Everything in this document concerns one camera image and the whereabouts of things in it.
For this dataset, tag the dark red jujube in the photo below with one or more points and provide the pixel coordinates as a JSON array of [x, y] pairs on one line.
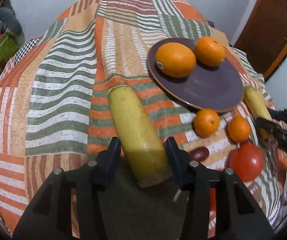
[[199, 154]]

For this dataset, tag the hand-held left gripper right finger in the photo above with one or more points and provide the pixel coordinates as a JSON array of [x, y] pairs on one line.
[[174, 160]]

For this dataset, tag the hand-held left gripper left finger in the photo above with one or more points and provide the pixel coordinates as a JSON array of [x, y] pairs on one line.
[[112, 158]]

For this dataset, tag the brown wooden door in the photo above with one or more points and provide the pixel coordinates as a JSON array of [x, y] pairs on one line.
[[268, 27]]

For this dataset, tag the red tomato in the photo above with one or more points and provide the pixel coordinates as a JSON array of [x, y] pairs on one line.
[[247, 162]]

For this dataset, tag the grey cloth bundle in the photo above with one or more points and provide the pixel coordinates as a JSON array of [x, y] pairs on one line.
[[7, 20]]

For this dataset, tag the dark purple round plate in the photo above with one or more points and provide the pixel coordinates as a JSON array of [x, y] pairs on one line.
[[208, 85]]

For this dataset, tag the small yellow banana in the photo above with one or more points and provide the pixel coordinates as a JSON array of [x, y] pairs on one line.
[[256, 105]]

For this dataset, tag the small orange mandarin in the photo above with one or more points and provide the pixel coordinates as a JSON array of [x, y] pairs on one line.
[[239, 129], [206, 123]]

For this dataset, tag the orange with dark stem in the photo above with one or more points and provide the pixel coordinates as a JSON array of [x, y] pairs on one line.
[[209, 51]]

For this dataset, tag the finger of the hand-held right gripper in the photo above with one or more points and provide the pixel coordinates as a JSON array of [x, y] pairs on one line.
[[276, 130]]

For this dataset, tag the large orange with sticker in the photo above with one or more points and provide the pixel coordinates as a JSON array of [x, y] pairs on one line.
[[175, 59]]

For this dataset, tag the large yellow banana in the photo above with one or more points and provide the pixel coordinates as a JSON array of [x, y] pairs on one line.
[[136, 127]]

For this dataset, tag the striped patchwork tablecloth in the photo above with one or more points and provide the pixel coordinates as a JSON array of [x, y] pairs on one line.
[[83, 80]]

